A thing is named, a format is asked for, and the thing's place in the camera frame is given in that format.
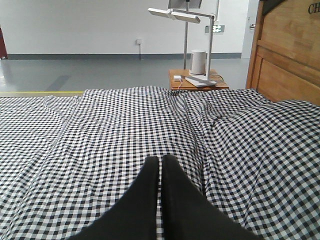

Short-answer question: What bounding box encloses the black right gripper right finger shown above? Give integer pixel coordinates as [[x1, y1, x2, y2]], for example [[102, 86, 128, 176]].
[[161, 155, 260, 240]]

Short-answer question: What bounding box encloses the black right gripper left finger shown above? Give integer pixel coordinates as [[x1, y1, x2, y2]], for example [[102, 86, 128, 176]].
[[70, 156, 159, 240]]

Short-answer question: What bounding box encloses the black white checkered bedsheet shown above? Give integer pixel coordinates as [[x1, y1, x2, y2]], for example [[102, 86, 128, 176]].
[[0, 86, 320, 240]]

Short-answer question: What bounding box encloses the small white charger box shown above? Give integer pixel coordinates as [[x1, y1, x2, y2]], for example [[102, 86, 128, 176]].
[[173, 75, 182, 82]]

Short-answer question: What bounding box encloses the wooden bedside table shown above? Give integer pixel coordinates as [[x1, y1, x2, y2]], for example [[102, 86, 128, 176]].
[[168, 69, 229, 91]]

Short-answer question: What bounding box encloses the white cylindrical speaker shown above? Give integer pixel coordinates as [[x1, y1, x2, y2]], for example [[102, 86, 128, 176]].
[[189, 49, 207, 75]]

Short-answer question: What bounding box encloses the green exit sign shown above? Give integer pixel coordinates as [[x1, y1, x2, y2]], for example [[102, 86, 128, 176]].
[[212, 24, 225, 33]]

